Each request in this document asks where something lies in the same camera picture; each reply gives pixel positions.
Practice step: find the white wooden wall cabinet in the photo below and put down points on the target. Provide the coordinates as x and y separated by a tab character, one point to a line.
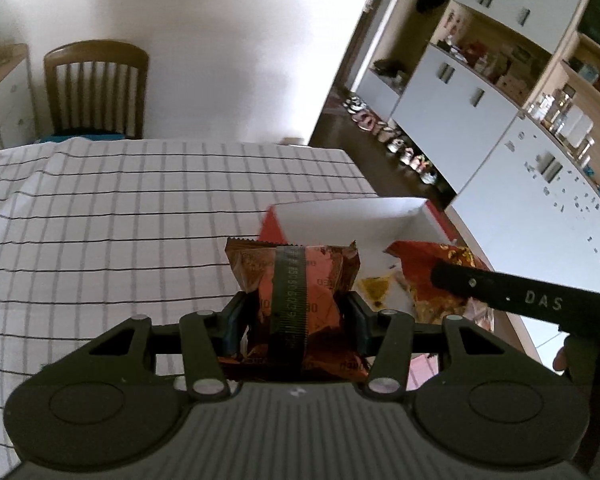
460	105

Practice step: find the wooden white sideboard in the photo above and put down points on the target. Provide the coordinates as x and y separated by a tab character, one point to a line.
5	105

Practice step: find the red chips bag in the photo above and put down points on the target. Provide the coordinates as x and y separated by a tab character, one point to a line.
420	265

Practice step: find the checked white tablecloth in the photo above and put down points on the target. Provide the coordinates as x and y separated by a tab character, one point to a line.
105	210

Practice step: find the red cardboard box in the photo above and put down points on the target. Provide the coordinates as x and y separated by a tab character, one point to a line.
340	220

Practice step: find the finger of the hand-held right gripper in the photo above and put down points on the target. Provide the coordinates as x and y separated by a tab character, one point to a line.
455	277

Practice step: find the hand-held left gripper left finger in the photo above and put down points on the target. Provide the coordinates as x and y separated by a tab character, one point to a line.
232	327

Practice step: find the person's right hand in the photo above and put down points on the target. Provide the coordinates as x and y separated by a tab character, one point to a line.
560	360

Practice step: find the blue chair cushion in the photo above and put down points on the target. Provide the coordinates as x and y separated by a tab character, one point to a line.
80	137

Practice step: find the wooden chair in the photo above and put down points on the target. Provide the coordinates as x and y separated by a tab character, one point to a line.
97	90

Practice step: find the brown orange snack packet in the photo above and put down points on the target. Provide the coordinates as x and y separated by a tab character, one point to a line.
325	280

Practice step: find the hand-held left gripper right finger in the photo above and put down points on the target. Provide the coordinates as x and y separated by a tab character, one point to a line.
360	327

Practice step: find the row of shoes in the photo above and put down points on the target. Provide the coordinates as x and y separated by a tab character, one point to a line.
390	137

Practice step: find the group of glass jars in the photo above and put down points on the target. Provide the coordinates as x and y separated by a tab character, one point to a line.
562	120

